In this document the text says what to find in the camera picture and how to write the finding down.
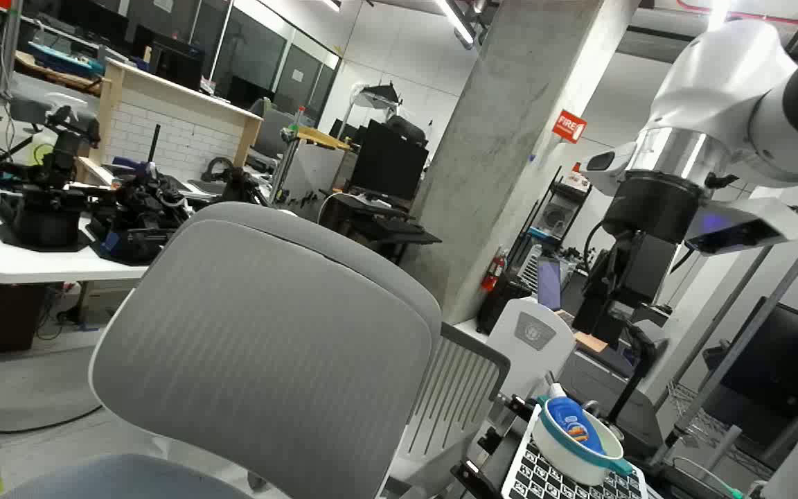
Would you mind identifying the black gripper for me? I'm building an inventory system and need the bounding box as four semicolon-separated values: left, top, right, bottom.
570;168;708;347

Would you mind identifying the slatted back office chair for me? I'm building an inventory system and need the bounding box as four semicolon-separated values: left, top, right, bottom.
385;319;512;494

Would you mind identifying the grey mesh back office chair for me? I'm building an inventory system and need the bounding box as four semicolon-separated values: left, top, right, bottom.
4;200;445;499

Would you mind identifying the blue plastic bottle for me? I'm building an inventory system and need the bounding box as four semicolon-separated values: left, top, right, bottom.
546;397;607;453

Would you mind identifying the red fire extinguisher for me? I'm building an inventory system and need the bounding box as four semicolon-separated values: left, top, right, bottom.
477;250;509;300

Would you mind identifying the white teal rimmed bowl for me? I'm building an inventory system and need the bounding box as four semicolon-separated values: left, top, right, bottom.
531;397;627;487

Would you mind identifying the black monitor screen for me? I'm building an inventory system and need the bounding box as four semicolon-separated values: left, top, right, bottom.
703;293;798;422

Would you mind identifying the checkerboard calibration board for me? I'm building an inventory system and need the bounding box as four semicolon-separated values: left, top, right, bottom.
498;404;650;499

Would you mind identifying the black desk with equipment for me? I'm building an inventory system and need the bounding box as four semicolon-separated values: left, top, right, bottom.
318;189;442;265

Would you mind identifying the black machine with lamp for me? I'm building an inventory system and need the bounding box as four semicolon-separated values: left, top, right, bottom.
340;79;431;201

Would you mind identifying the yellow topped grey cart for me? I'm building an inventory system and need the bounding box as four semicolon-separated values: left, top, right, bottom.
270;125;359;211

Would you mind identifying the white brick pattern box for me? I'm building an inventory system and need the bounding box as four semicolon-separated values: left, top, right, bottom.
90;61;266;182

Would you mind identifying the black equipment pile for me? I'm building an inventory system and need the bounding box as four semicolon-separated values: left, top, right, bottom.
83;122;196;265

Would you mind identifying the white work table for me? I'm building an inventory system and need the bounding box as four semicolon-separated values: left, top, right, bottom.
0;162;154;494

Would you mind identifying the black camera tripod stand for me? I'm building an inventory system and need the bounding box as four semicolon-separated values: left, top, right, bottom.
603;322;663;427

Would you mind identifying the metal wire rack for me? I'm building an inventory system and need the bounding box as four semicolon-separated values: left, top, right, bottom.
665;211;798;465

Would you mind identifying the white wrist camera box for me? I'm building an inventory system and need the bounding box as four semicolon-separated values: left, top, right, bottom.
683;196;798;258

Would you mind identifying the red wall sign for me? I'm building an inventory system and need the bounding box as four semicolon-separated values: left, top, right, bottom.
550;107;592;147

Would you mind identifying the black camera rig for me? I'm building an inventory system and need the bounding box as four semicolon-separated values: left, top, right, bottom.
0;101;104;254

